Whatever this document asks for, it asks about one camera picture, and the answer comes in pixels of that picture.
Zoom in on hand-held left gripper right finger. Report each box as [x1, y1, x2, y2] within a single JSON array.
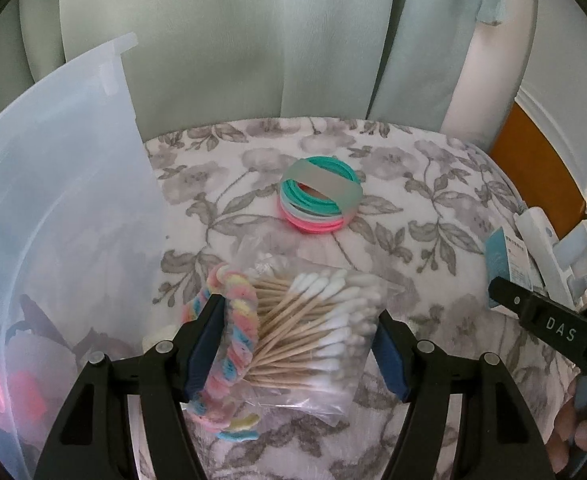
[[372, 309, 547, 480]]

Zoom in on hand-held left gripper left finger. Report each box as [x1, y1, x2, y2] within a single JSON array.
[[33, 292, 226, 480]]

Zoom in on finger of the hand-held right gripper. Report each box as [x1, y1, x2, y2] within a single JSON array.
[[488, 276, 587, 376]]

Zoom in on pastel twisted scrunchie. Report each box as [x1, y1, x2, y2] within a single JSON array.
[[180, 264, 261, 443]]

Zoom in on cream square hair claw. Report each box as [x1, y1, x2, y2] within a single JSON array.
[[142, 327, 176, 353]]

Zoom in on bag of cotton swabs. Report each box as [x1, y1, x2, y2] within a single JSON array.
[[223, 252, 409, 428]]

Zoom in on pink hair clip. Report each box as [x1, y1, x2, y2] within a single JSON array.
[[0, 355, 49, 428]]

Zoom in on clear plastic storage bin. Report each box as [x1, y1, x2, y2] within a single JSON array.
[[0, 32, 184, 480]]

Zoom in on person's right hand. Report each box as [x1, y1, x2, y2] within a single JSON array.
[[546, 400, 587, 473]]

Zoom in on small white blue box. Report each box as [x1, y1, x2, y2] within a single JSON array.
[[484, 227, 541, 316]]

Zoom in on white power strip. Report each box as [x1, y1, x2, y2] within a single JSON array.
[[514, 207, 581, 306]]

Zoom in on grey floral blanket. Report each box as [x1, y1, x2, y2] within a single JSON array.
[[123, 117, 584, 480]]

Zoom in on white headboard panel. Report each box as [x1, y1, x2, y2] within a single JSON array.
[[516, 10, 587, 201]]

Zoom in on pale green curtain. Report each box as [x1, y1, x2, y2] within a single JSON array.
[[0, 0, 539, 136]]

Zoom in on pink teal hair tie pack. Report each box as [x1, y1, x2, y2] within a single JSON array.
[[277, 156, 365, 235]]

